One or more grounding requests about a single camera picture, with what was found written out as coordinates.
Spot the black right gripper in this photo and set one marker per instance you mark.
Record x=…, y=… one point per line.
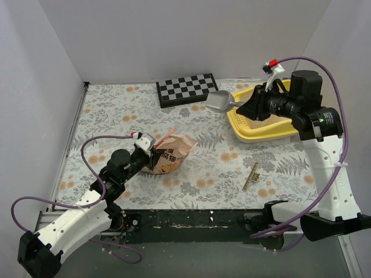
x=259, y=103

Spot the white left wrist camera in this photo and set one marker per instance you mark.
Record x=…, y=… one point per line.
x=144, y=142

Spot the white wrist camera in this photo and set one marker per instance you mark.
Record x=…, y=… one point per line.
x=144, y=142
x=273, y=69

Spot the small brown wooden ruler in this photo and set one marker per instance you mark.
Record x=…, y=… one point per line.
x=253, y=176

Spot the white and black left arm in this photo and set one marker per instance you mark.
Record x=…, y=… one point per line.
x=42, y=253

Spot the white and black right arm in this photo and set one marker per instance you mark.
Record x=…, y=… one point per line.
x=323, y=136

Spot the silver metal scoop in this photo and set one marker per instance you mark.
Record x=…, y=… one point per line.
x=222, y=101

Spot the pink cat litter bag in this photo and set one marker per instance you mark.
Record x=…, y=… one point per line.
x=174, y=148

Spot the black and silver chessboard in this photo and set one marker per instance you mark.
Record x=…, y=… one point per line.
x=186, y=90

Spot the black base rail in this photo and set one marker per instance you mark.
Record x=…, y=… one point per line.
x=193, y=225

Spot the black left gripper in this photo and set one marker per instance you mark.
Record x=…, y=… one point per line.
x=151, y=158

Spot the floral patterned table mat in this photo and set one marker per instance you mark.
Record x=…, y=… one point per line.
x=204, y=165

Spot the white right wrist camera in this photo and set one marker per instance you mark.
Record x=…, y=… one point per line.
x=273, y=69

